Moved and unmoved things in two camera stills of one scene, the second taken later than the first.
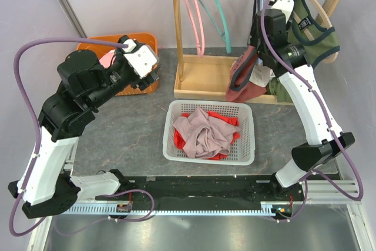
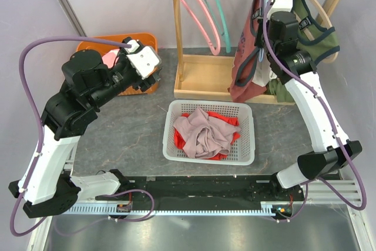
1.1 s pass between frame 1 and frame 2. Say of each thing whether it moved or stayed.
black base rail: stayed
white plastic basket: stayed
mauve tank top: stayed
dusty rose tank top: moved
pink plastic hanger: moved
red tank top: moved
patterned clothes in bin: stayed
